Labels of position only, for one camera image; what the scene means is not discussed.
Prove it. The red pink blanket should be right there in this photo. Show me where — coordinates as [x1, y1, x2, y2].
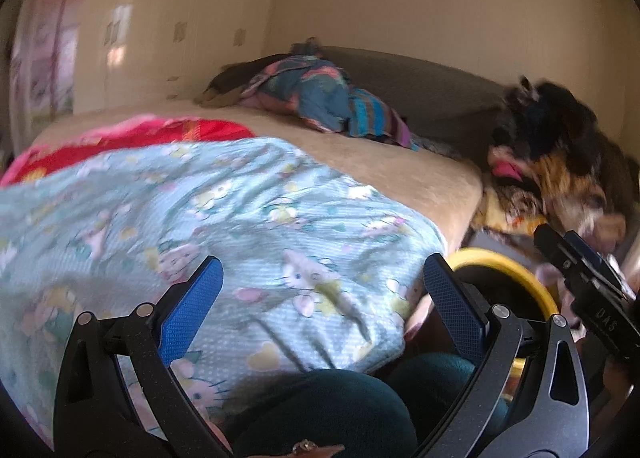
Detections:
[1, 114, 255, 187]

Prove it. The light blue cartoon quilt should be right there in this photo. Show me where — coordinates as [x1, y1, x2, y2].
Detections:
[1, 137, 447, 442]

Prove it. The cream glossy wardrobe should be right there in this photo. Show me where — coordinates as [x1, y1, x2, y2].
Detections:
[74, 0, 272, 114]

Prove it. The grey upholstered headboard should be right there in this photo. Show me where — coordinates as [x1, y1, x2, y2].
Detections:
[324, 47, 504, 168]

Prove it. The dark brown garment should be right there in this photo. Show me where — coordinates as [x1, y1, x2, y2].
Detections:
[193, 53, 288, 108]

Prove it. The yellow rimmed trash bin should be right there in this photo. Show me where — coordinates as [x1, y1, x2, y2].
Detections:
[447, 248, 559, 402]

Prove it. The pink cartoon door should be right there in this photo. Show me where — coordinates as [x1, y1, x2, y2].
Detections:
[9, 0, 85, 147]

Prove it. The blue floral folded duvet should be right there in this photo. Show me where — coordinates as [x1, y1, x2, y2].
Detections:
[240, 37, 350, 133]

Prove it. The striped colourful blanket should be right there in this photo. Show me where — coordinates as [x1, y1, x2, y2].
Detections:
[346, 87, 418, 151]

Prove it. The pile of clothes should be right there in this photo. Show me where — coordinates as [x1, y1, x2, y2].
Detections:
[471, 78, 639, 256]

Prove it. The operator hand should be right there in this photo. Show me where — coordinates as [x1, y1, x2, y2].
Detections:
[205, 420, 345, 458]

